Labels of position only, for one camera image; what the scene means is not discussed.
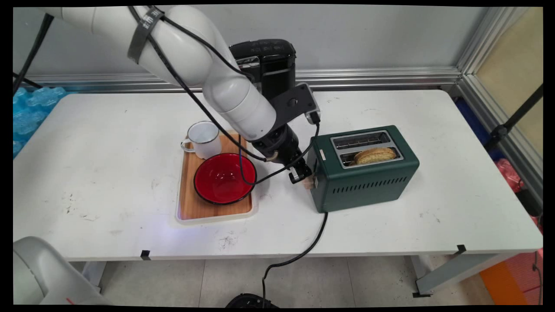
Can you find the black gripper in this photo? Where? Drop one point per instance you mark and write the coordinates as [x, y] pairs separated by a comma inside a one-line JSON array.
[[277, 145]]

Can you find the beige toaster lever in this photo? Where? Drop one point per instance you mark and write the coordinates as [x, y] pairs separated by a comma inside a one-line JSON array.
[[309, 178]]

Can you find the toasted bread slice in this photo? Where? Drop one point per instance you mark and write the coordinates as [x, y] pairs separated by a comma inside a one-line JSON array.
[[375, 155]]

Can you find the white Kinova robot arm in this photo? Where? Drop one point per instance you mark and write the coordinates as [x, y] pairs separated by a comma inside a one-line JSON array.
[[225, 91]]

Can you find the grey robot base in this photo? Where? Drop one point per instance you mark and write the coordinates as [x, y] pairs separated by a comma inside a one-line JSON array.
[[43, 273]]

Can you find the beige toaster knob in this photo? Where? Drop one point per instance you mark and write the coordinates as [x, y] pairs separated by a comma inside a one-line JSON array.
[[308, 186]]

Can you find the dark green toaster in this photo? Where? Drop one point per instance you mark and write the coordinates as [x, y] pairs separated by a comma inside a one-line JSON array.
[[364, 186]]

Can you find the red bowl with black rim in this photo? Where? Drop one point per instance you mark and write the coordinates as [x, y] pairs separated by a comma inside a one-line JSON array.
[[221, 182]]

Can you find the white enamel mug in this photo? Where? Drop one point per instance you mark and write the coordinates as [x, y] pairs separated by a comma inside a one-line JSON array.
[[204, 141]]

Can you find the black coffee machine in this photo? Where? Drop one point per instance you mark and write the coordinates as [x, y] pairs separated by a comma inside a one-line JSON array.
[[273, 65]]

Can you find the wooden tray with white rim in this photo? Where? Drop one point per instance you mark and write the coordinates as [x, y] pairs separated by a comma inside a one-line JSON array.
[[188, 203]]

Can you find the black round floor object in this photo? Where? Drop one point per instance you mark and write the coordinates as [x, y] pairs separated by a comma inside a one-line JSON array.
[[249, 301]]

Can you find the black tape piece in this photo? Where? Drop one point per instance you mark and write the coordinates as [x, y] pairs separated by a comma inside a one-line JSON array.
[[461, 249], [145, 255]]

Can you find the grey slanted table leg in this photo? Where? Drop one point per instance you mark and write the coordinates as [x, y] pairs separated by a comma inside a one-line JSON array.
[[455, 273]]

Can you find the red plastic bag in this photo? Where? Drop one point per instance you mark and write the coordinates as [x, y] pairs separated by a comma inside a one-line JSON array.
[[509, 173]]

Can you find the black tripod stand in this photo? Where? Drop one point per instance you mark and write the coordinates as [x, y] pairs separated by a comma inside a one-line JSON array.
[[511, 121]]

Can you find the orange floor block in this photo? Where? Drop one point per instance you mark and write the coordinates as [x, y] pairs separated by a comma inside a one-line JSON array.
[[503, 284]]

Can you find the grey upright table leg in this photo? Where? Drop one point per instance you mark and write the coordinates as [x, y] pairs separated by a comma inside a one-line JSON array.
[[91, 273]]

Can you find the blue plastic bag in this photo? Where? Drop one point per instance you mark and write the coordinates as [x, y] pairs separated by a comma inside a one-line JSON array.
[[30, 112]]

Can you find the thin black rod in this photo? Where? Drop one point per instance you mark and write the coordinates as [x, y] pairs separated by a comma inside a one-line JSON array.
[[27, 80]]

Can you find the small grey wrist camera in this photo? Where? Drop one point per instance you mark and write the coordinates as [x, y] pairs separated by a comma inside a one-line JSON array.
[[313, 117]]

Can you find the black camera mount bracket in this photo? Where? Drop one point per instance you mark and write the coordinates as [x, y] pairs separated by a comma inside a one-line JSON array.
[[295, 102]]

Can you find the long aluminium frame rail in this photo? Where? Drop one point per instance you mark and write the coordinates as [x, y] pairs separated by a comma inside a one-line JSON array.
[[390, 78]]

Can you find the aluminium frame post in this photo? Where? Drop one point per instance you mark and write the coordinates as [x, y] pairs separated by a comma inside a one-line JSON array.
[[490, 99]]

